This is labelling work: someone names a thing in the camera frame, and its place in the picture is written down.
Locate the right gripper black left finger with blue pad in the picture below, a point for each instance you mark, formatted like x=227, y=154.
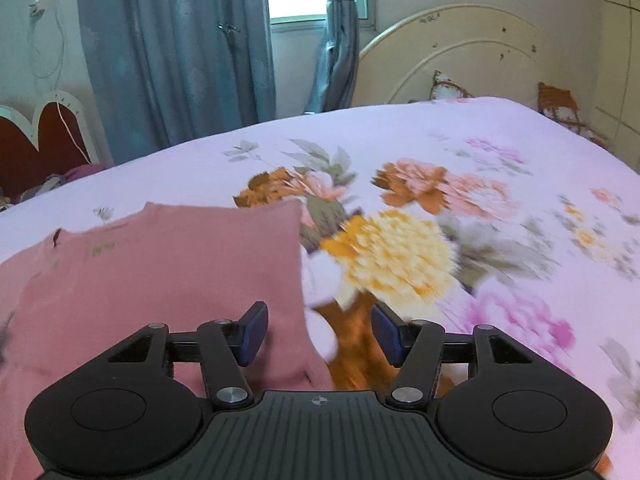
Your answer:
x=141, y=368

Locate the cream round headboard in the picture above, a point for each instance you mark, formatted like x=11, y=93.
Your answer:
x=488, y=51

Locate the patterned cushion with brown trim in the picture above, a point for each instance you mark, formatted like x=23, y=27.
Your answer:
x=444, y=88

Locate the blue-grey left curtain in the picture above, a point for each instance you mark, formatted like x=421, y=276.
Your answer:
x=165, y=72

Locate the pile of clothes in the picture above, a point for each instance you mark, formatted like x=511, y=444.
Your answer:
x=49, y=184

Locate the pink knit sweater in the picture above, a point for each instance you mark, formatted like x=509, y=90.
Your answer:
x=73, y=295

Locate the orange patterned pillow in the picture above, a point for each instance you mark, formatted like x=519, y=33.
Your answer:
x=560, y=106

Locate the floral pink bed sheet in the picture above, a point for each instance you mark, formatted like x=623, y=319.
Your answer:
x=463, y=212

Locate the blue-grey tied right curtain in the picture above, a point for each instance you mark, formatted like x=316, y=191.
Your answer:
x=336, y=70

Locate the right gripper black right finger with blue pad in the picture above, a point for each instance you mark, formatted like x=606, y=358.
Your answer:
x=420, y=348

